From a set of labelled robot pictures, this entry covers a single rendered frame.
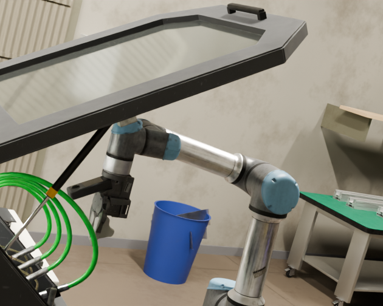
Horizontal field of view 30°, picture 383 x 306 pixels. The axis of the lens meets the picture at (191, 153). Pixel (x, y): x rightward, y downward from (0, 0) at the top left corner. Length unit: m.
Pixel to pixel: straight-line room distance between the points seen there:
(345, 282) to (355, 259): 0.21
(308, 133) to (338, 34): 0.93
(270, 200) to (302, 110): 4.60
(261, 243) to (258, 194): 0.15
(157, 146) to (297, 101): 4.72
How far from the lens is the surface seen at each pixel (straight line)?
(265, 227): 2.14
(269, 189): 2.08
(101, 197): 1.95
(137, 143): 1.92
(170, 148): 1.95
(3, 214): 2.96
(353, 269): 6.04
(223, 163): 2.17
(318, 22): 6.58
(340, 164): 7.15
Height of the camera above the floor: 1.87
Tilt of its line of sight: 9 degrees down
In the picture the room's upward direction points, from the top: 15 degrees clockwise
